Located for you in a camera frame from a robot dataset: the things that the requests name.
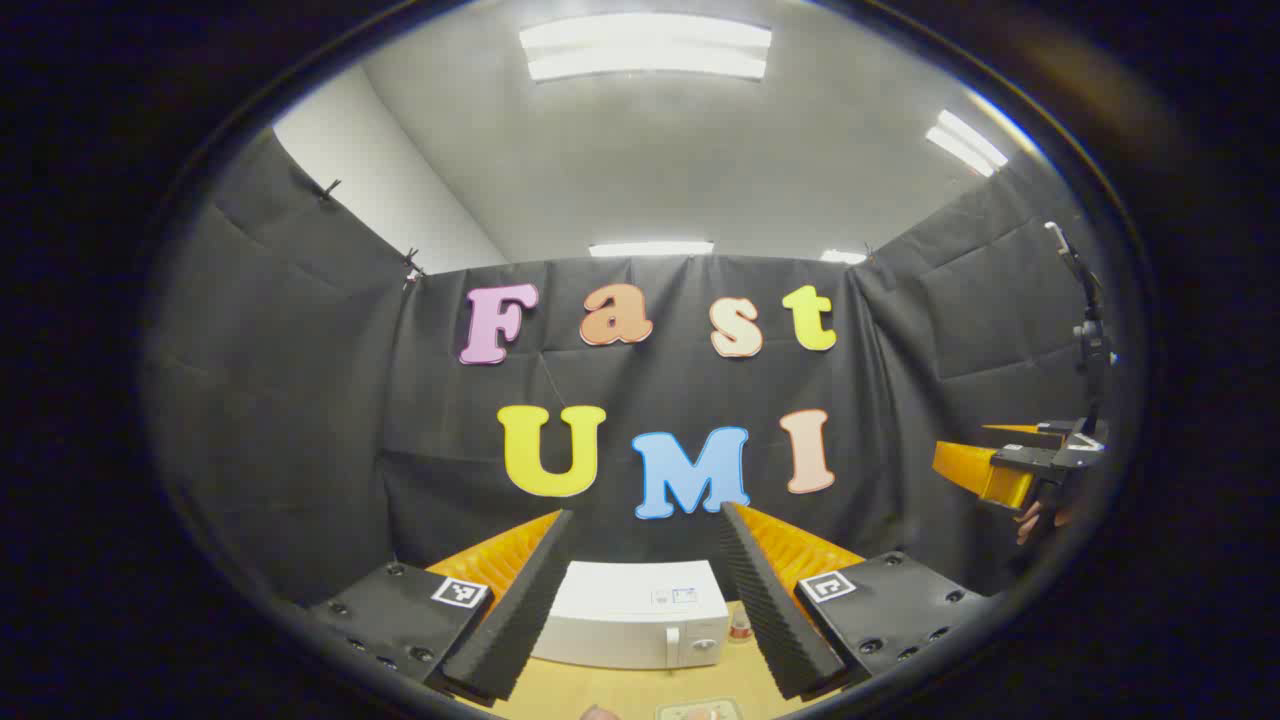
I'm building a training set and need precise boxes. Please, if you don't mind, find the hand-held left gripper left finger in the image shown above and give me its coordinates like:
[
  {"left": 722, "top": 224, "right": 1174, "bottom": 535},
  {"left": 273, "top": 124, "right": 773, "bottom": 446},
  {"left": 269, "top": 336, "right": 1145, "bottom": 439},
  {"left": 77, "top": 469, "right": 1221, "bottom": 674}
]
[{"left": 310, "top": 508, "right": 579, "bottom": 706}]

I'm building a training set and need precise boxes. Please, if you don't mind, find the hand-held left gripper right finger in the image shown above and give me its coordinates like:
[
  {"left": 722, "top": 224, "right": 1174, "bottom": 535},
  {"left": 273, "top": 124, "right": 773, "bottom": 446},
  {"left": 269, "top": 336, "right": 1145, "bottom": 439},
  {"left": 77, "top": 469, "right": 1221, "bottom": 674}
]
[{"left": 720, "top": 502, "right": 1001, "bottom": 701}]

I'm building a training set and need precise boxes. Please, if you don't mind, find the white microwave oven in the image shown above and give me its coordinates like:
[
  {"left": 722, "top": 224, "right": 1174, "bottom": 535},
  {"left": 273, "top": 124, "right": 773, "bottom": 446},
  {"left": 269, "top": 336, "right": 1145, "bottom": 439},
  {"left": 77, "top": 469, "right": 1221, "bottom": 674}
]
[{"left": 530, "top": 558, "right": 731, "bottom": 671}]

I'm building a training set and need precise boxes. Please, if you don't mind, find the square food plate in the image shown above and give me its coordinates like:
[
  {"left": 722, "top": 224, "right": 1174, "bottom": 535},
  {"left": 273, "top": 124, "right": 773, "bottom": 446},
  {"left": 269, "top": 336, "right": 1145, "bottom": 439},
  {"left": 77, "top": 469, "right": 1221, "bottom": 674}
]
[{"left": 655, "top": 697, "right": 746, "bottom": 720}]

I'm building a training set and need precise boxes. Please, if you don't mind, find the large ceiling light panel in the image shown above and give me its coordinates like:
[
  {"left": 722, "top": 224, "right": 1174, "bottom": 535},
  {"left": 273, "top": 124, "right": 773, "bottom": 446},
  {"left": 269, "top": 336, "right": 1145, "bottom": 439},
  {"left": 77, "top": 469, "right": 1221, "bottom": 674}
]
[{"left": 518, "top": 12, "right": 774, "bottom": 83}]

